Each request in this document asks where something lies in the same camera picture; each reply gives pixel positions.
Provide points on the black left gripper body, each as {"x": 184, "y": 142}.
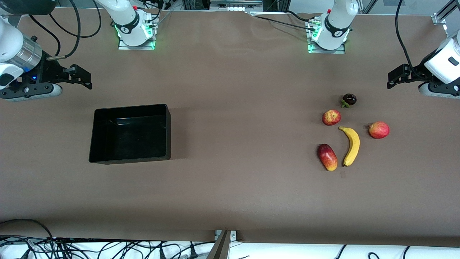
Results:
{"x": 416, "y": 71}

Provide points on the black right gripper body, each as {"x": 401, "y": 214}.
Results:
{"x": 50, "y": 71}

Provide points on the small red yellow apple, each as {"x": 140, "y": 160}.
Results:
{"x": 331, "y": 117}

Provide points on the black rectangular plastic tray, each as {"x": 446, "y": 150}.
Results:
{"x": 133, "y": 140}

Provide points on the yellow banana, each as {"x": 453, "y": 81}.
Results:
{"x": 353, "y": 147}

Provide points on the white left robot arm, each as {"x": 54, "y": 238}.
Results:
{"x": 447, "y": 59}

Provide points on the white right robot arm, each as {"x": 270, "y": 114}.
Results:
{"x": 10, "y": 43}

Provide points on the dark purple mangosteen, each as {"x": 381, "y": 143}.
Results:
{"x": 349, "y": 99}

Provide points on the round red pomegranate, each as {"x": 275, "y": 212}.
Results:
{"x": 379, "y": 130}

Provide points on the slanted aluminium profile bar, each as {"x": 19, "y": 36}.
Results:
{"x": 369, "y": 6}

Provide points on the red yellow mango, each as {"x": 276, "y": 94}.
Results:
{"x": 327, "y": 157}

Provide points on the brown table cover sheet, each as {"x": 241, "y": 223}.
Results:
{"x": 230, "y": 90}

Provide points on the grey power strip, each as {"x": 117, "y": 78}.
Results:
{"x": 235, "y": 6}

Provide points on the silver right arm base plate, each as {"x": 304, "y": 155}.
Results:
{"x": 124, "y": 44}

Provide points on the aluminium corner frame profile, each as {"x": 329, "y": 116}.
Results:
{"x": 440, "y": 18}

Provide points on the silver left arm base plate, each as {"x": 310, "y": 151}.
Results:
{"x": 312, "y": 48}

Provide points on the silver metal edge bracket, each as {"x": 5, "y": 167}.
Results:
{"x": 233, "y": 235}

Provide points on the dark grey slanted post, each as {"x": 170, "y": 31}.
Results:
{"x": 220, "y": 248}

